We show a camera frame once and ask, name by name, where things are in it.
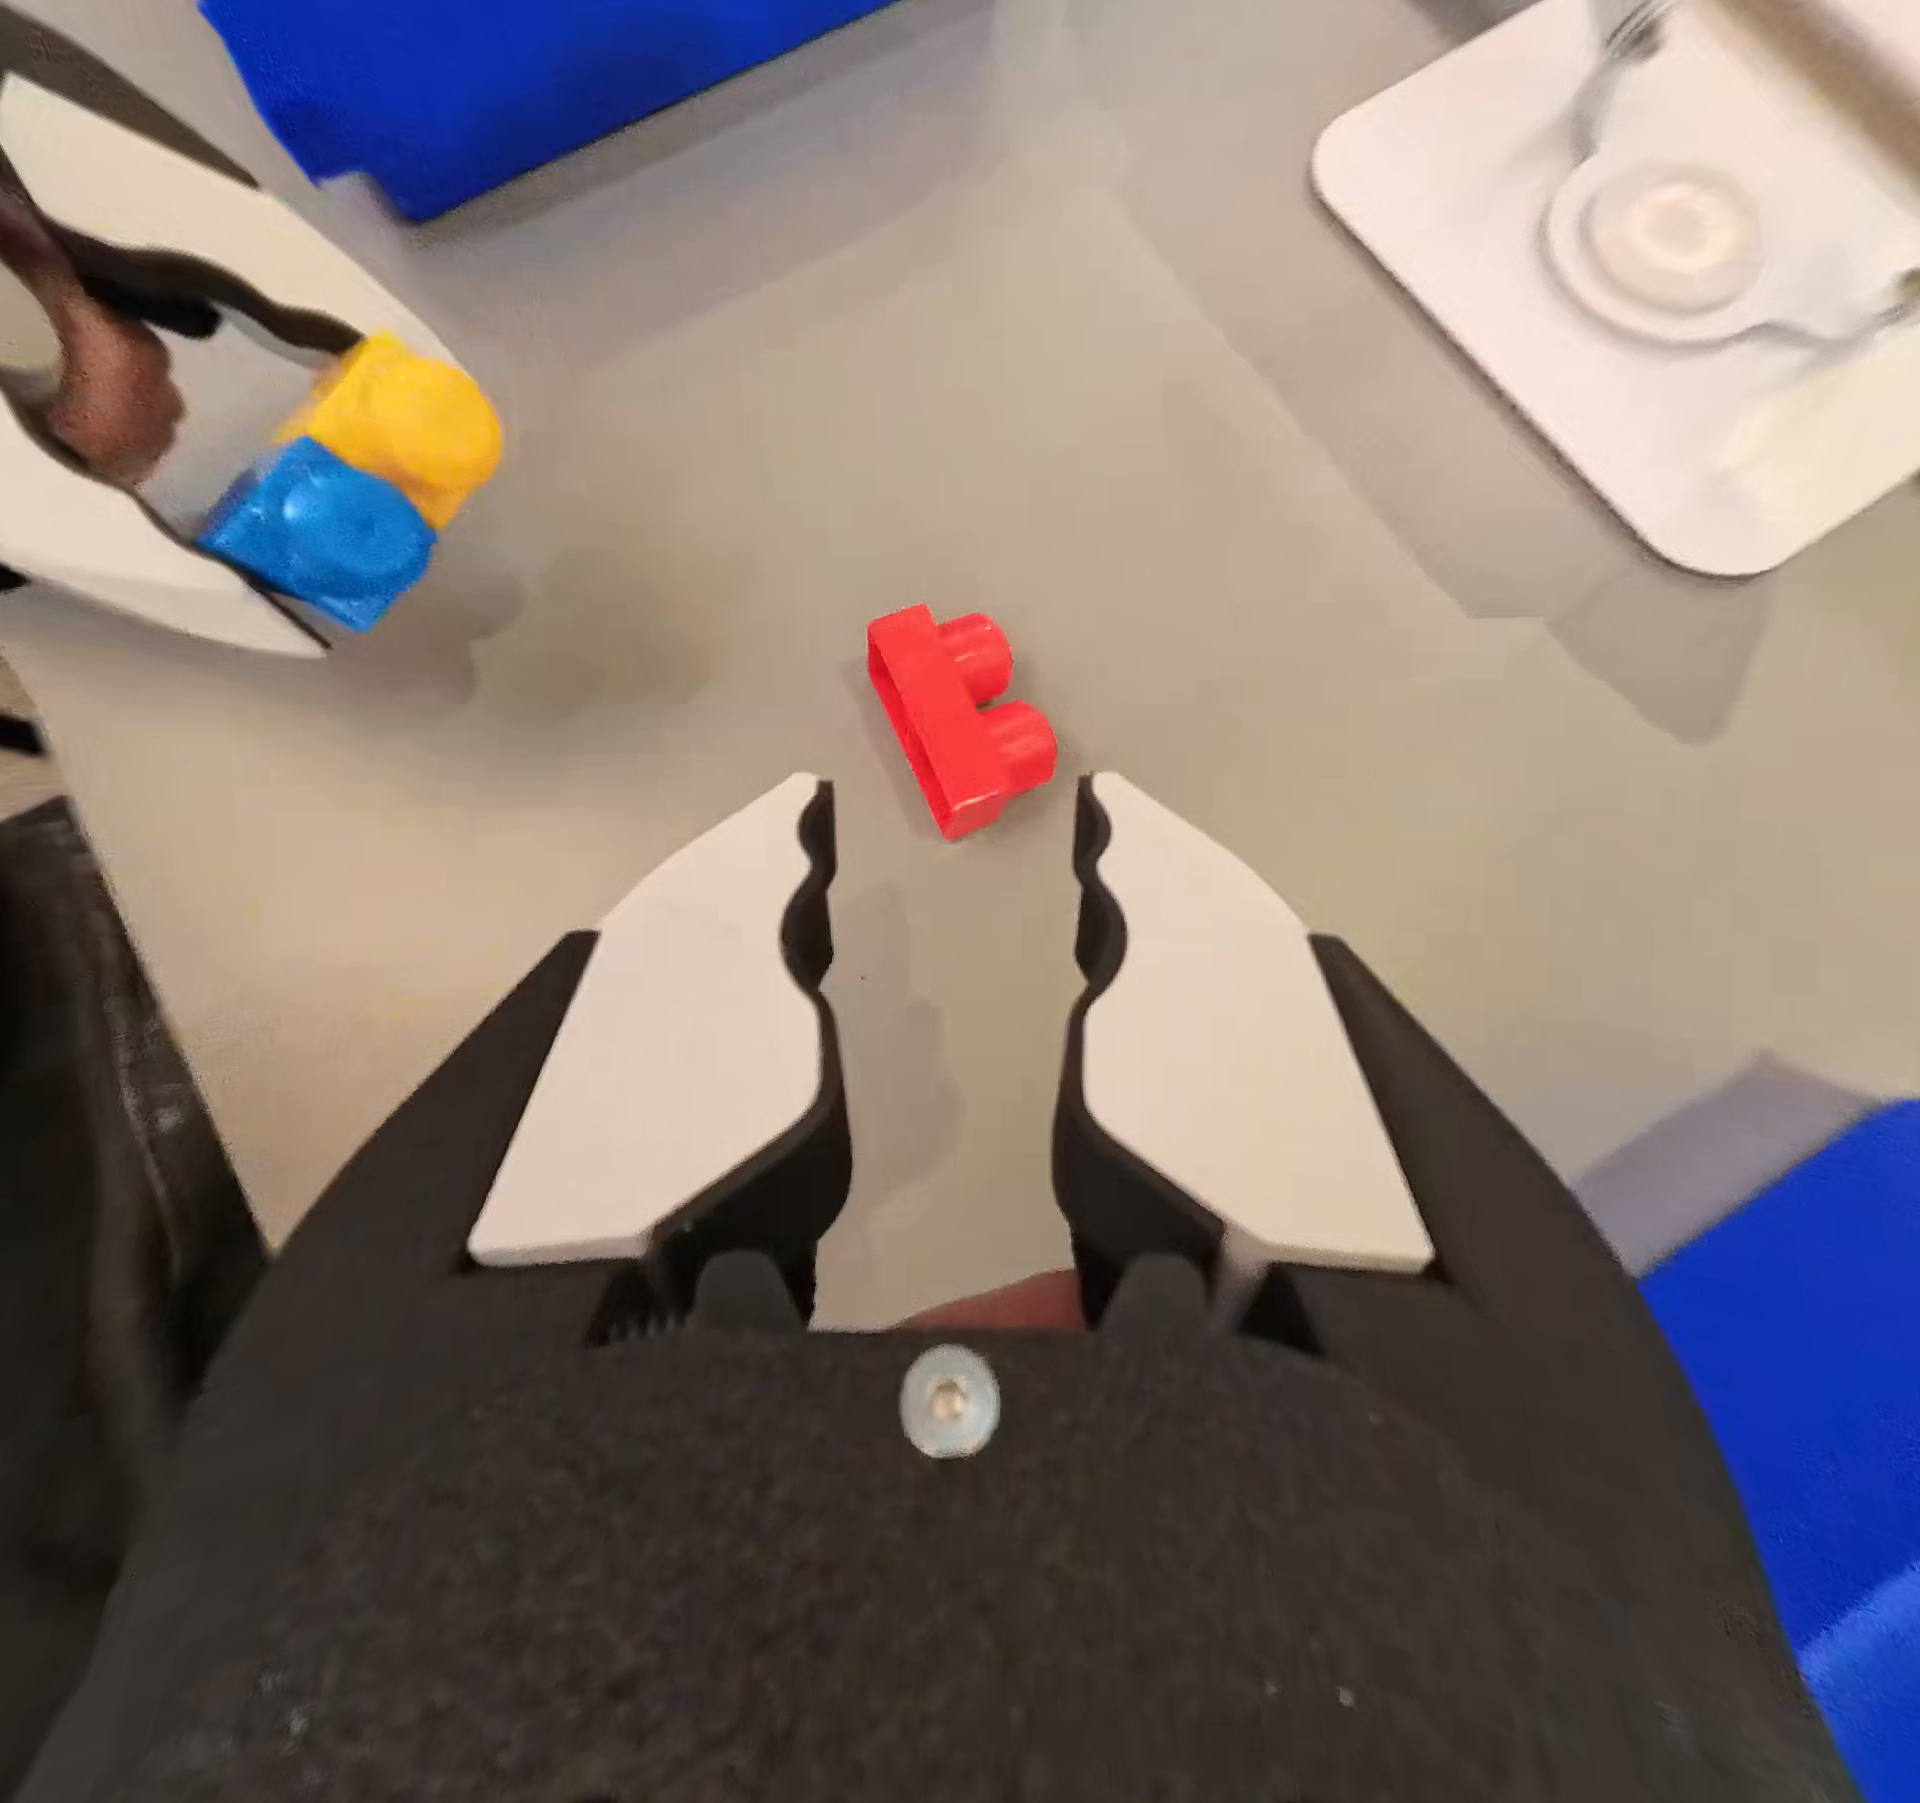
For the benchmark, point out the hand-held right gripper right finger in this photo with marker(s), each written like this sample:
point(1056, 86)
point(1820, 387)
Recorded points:
point(1244, 1086)

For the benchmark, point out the white tablet stand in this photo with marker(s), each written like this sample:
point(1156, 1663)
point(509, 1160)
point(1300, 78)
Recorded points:
point(1439, 215)

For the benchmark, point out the blue one-stud toy block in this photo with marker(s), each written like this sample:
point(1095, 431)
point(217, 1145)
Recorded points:
point(323, 528)

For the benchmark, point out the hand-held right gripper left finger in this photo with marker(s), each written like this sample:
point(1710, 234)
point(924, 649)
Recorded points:
point(662, 1086)

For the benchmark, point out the grey desk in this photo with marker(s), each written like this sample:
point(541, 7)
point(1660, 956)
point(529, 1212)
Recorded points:
point(1200, 556)

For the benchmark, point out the yellow one-stud toy block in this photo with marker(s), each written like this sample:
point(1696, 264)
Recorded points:
point(406, 425)

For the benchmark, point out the person's left hand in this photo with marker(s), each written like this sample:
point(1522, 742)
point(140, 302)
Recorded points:
point(112, 399)

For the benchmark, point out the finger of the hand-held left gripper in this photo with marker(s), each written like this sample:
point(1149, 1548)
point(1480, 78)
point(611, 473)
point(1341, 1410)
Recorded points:
point(225, 230)
point(91, 544)

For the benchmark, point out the person's grey sweatshirt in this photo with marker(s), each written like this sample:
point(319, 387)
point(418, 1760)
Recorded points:
point(76, 1234)

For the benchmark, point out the red two-stud toy block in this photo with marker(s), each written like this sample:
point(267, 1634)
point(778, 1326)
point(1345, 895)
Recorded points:
point(936, 722)

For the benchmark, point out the blue plastic bin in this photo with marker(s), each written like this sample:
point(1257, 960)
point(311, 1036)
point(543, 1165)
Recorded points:
point(1831, 1384)
point(527, 19)

